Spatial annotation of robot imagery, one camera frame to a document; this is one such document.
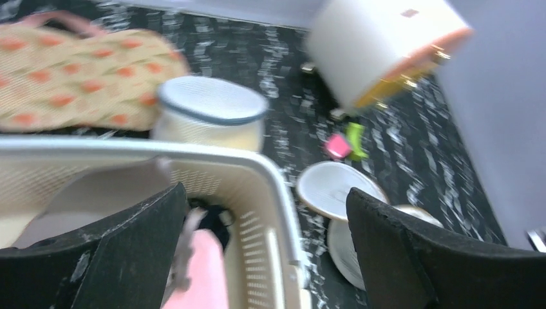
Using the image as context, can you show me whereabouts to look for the beige mauve bra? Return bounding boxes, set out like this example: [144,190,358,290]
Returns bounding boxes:
[10,156,208,295]

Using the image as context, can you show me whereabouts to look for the beige-trimmed white mesh laundry bag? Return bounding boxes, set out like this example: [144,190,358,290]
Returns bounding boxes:
[295,160,444,292]

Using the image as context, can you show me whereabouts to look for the green block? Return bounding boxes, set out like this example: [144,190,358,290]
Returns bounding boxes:
[345,122,368,161]

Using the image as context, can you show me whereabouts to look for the pink cloth in basket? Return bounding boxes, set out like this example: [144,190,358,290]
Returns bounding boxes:
[162,229,229,309]

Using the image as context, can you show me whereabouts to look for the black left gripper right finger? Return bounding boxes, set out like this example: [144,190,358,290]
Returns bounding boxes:
[346,188,545,308]

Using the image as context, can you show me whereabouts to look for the blue-trimmed white mesh laundry bag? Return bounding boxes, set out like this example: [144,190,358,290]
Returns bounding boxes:
[149,76,269,153]

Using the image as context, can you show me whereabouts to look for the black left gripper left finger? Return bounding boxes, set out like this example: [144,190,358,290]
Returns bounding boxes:
[1,183,188,308]

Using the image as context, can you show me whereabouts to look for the cream plastic laundry basket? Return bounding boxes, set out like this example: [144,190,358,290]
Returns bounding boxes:
[1,135,312,308]

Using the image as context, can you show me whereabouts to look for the dark clothes in basket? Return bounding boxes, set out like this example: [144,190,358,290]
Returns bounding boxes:
[189,198,235,252]

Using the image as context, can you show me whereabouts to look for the cream round drawer cabinet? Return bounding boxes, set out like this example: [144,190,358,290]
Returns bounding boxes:
[305,0,473,115]

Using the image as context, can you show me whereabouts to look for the pink block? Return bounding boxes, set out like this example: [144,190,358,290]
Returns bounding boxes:
[324,134,352,160]

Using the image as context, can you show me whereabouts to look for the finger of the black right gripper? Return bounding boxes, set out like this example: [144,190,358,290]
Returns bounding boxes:
[527,229,546,253]

